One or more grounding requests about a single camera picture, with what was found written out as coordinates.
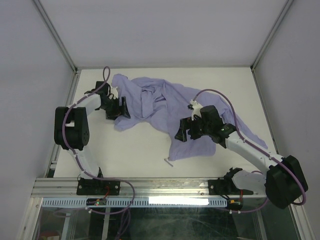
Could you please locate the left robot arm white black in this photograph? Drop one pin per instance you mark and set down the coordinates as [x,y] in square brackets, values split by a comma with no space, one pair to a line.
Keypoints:
[71,126]

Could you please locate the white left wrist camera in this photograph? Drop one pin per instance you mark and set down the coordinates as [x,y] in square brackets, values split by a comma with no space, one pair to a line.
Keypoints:
[114,92]

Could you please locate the small black circuit board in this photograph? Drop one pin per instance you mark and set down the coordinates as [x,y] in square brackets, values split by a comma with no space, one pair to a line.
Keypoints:
[96,201]

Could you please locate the grey slotted cable duct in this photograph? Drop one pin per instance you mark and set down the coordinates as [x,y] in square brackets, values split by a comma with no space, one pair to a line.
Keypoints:
[140,202]

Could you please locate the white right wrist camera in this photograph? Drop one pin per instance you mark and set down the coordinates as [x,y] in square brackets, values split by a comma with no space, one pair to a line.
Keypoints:
[196,109]

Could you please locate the black orange power connector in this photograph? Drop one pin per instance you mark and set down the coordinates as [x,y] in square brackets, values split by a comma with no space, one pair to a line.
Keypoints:
[234,204]

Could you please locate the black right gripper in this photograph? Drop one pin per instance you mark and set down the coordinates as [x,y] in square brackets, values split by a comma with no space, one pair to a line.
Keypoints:
[186,123]

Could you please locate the aluminium side rail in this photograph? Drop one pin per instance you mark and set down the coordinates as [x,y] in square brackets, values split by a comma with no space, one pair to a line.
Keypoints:
[265,111]
[62,118]

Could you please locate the left aluminium corner post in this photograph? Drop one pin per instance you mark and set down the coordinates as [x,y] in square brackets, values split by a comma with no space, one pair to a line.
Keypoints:
[54,34]

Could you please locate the right aluminium corner post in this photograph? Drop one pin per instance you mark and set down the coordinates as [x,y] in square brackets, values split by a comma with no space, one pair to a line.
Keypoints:
[272,33]

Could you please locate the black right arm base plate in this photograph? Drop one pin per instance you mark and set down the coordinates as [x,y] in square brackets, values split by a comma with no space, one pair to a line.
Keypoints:
[224,187]

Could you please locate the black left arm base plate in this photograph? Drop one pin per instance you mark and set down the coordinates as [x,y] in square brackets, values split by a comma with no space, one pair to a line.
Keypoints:
[94,187]

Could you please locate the aluminium front frame rail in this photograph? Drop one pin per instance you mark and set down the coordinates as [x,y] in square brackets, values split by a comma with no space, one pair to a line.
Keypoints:
[143,187]

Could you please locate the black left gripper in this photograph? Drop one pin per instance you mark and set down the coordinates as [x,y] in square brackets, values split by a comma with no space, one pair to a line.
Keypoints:
[119,109]

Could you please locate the aluminium corner post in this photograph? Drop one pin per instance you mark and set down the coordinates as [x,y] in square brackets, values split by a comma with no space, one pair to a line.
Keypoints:
[54,34]
[272,33]

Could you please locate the right aluminium side rail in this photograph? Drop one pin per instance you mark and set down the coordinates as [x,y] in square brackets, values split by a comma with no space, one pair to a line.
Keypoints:
[265,111]

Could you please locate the lilac zip-up jacket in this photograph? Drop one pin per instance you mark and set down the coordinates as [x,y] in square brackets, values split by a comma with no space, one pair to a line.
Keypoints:
[161,104]

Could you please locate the left aluminium side rail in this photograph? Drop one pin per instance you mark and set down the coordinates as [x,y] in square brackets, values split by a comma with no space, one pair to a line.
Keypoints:
[62,118]

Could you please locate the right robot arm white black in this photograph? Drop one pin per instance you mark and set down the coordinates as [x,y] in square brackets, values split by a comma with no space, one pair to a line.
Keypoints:
[280,178]

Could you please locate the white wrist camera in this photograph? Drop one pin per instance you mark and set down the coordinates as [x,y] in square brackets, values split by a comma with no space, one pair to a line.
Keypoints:
[114,92]
[196,109]

